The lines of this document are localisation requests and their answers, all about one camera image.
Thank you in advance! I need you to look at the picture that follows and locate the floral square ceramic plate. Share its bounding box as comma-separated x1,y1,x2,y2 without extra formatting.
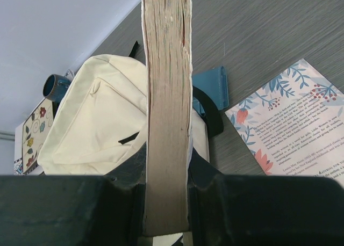
21,99,54,175

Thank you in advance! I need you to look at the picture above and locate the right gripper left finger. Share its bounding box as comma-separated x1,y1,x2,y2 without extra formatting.
1,146,146,245

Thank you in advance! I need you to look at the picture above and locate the red white paperback book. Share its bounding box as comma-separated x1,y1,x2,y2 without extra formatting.
141,0,192,237

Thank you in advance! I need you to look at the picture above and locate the white patterned placemat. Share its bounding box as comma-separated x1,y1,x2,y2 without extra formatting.
14,122,44,176

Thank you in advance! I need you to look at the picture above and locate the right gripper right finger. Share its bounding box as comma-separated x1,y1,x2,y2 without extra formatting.
188,151,343,245

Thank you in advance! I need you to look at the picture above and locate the cream canvas backpack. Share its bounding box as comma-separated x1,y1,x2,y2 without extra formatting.
37,40,225,177

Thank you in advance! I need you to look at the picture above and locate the dark blue ceramic mug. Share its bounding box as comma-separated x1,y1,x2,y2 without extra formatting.
42,74,71,103

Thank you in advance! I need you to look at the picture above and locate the floral pastel notebook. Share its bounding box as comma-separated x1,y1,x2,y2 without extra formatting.
226,59,343,184

